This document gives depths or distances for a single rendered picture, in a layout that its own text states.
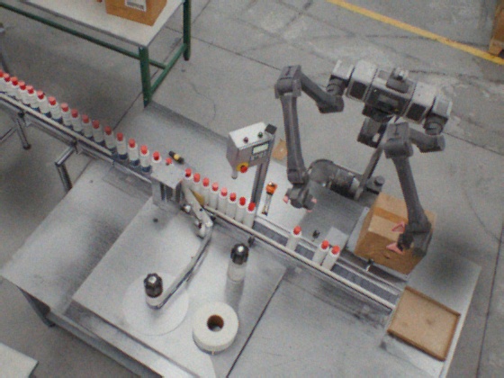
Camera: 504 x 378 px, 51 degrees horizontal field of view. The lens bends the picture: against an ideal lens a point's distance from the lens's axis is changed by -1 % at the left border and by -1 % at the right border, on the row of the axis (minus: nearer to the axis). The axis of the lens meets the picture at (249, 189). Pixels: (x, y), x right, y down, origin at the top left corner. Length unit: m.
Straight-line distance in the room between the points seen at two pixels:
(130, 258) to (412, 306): 1.43
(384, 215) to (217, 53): 2.60
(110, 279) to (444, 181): 2.76
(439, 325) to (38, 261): 2.01
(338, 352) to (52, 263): 1.45
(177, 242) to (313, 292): 0.72
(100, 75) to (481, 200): 3.20
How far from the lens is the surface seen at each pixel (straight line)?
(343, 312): 2.73
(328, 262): 2.65
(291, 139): 2.25
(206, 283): 2.63
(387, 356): 2.73
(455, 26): 5.77
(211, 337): 2.39
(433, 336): 2.84
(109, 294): 2.63
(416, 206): 2.35
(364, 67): 2.68
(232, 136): 2.33
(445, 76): 5.20
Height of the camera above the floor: 3.31
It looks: 58 degrees down
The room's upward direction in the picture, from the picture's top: 11 degrees clockwise
